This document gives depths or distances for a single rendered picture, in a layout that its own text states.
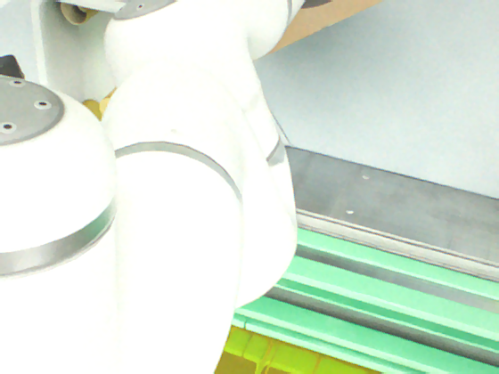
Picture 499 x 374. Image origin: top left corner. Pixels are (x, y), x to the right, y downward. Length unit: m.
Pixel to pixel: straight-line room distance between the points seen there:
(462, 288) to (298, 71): 0.32
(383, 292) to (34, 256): 0.62
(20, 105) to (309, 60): 0.70
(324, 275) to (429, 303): 0.11
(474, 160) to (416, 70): 0.13
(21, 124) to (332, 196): 0.69
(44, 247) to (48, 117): 0.04
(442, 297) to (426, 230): 0.09
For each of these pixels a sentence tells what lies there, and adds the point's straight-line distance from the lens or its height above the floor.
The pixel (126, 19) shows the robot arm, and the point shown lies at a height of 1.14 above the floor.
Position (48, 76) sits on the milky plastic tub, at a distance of 1.01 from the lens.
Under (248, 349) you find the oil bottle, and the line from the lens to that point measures 0.90.
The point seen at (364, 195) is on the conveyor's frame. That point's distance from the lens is 0.93.
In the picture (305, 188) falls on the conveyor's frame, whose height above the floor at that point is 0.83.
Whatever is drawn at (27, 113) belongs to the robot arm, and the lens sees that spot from 0.26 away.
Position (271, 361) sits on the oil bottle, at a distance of 0.89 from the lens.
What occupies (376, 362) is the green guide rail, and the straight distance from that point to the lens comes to 0.89.
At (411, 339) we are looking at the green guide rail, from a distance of 0.90.
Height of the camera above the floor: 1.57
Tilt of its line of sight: 48 degrees down
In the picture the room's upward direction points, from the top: 148 degrees counter-clockwise
